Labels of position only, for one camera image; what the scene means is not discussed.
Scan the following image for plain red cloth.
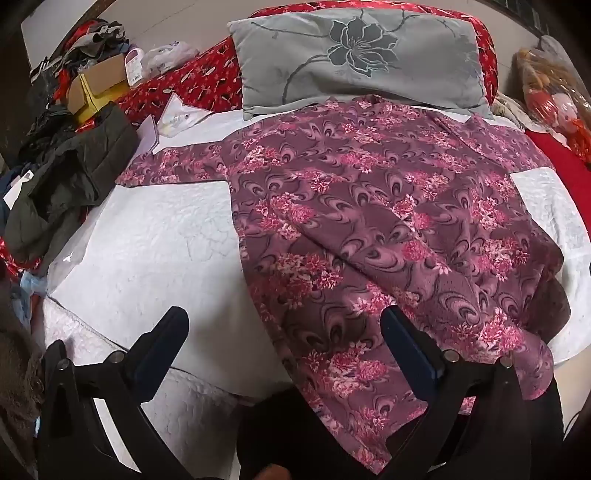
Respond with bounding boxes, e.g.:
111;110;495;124
524;129;591;197

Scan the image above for white paper sheet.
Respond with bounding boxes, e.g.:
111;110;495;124
137;115;160;154

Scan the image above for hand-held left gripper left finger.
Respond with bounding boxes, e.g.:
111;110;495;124
37;305;191;480

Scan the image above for pile of mixed clothes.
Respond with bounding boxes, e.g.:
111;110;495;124
27;18;134;114

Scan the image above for white plastic bag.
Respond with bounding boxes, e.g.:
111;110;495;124
139;41;200;78

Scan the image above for white quilted bedspread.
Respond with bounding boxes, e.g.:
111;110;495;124
34;110;591;480

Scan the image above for yellow box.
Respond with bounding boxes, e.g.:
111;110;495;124
75;74;129;125

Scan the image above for plastic wrapped stuffed toy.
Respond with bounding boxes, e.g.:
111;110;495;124
515;36;591;165

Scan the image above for brown cardboard box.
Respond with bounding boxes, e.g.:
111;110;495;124
67;54;131;114

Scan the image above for grey flower print pillow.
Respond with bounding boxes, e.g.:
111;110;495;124
227;7;496;120

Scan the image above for clear plastic packet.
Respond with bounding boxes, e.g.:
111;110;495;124
156;93;214;138

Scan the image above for beige crumpled cloth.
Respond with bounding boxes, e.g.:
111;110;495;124
489;91;533;131

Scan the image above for grey furry cloth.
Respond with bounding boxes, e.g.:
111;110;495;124
0;277;48;467

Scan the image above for dark olive jacket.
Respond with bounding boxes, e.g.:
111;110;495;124
7;102;140;265

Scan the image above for red patterned quilt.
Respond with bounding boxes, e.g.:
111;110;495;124
0;0;500;278

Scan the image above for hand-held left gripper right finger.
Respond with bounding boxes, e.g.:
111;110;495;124
379;305;565;480

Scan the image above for purple pink floral garment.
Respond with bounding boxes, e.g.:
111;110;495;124
115;95;571;476

